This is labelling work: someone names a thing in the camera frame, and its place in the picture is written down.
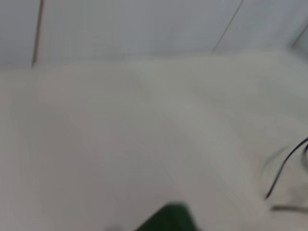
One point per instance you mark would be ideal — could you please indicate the green glasses case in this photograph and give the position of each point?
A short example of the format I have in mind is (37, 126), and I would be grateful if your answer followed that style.
(172, 219)

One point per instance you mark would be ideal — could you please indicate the black glasses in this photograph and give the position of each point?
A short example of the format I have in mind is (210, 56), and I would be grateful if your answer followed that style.
(286, 160)

